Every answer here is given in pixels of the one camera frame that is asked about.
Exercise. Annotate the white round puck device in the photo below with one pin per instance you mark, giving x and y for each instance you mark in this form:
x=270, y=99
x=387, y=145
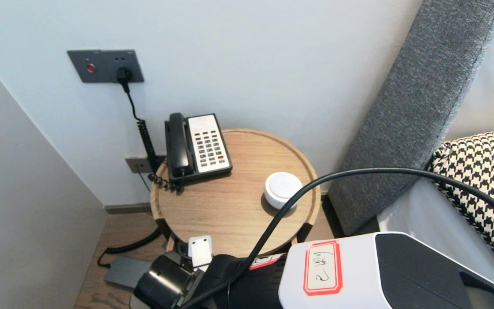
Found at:
x=279, y=186

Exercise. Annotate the curved front wooden drawer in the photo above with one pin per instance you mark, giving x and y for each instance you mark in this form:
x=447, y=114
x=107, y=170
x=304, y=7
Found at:
x=170, y=245

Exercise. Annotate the black telephone base white keypad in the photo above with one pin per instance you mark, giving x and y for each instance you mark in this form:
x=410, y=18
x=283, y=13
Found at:
x=208, y=146

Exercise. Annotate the round wooden bedside table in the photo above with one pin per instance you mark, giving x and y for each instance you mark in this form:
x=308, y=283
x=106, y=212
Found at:
x=230, y=206

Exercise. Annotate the black telephone handset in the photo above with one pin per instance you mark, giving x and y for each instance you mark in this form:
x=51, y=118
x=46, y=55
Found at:
x=179, y=150

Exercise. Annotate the grey fabric bed base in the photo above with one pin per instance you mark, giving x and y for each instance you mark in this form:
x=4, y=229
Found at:
x=367, y=229

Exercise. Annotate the black power plug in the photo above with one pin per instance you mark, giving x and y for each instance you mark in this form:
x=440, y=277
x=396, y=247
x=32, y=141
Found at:
x=125, y=76

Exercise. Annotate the grey fabric headboard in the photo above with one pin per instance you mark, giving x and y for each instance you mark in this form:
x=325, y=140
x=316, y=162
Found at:
x=401, y=120

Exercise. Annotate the grey power adapter box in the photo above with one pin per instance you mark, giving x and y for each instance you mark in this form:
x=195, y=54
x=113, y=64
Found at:
x=120, y=272

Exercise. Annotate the white bed sheet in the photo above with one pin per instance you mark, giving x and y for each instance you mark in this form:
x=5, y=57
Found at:
x=423, y=210

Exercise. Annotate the black white houndstooth pillow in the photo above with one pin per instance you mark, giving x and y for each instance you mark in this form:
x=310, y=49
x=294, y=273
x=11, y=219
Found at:
x=483, y=163

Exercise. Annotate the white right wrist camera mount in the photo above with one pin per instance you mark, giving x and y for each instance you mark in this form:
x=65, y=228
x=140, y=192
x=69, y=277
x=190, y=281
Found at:
x=200, y=251

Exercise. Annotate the beige low wall plate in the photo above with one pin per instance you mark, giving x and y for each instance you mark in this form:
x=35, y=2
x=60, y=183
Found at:
x=137, y=165

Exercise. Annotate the dark grey wall socket panel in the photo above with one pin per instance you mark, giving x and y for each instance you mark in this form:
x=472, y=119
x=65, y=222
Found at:
x=101, y=64

